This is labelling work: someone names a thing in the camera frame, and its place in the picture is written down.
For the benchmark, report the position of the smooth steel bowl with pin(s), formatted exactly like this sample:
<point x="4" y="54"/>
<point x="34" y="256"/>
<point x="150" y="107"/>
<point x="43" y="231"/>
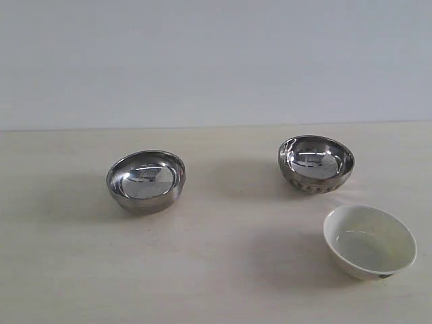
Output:
<point x="146" y="182"/>

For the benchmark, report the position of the ribbed steel bowl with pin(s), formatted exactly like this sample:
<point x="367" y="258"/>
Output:
<point x="315" y="164"/>

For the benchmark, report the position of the white ceramic bowl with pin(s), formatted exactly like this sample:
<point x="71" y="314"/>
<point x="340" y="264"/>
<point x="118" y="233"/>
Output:
<point x="368" y="243"/>

